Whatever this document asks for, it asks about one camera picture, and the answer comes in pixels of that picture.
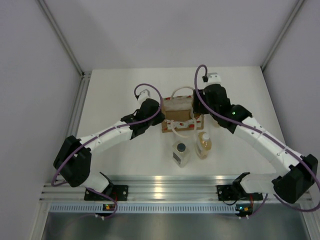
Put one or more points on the grey cap clear bottle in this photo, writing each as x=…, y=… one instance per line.
x=180, y=153

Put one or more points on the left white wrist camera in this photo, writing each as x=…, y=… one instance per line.
x=142, y=96

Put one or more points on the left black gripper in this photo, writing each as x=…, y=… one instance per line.
x=160, y=119

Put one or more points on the left aluminium frame post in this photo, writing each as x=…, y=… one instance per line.
x=60, y=35

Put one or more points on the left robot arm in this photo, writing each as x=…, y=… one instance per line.
x=73, y=162

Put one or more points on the right aluminium frame post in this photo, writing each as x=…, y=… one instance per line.
x=285, y=27

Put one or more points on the grey slotted cable duct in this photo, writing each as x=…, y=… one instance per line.
x=162, y=208

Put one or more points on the burlap watermelon canvas bag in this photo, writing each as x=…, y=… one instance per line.
x=180, y=118

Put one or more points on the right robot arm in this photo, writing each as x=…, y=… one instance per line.
x=294, y=173

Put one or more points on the white cap amber bottle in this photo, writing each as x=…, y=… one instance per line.
x=203, y=145
x=215, y=123

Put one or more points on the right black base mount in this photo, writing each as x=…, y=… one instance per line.
x=226, y=192

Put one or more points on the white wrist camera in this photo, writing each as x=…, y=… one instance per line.
x=142, y=96
x=212, y=78

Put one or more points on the aluminium frame post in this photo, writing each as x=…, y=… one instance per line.
x=285, y=27
x=60, y=35

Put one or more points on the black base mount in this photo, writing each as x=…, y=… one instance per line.
x=226, y=192
x=116, y=192

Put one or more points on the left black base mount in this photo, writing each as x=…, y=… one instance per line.
x=116, y=192

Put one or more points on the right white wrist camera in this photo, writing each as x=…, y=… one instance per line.
x=212, y=78

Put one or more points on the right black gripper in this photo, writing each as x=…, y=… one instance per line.
x=197, y=108

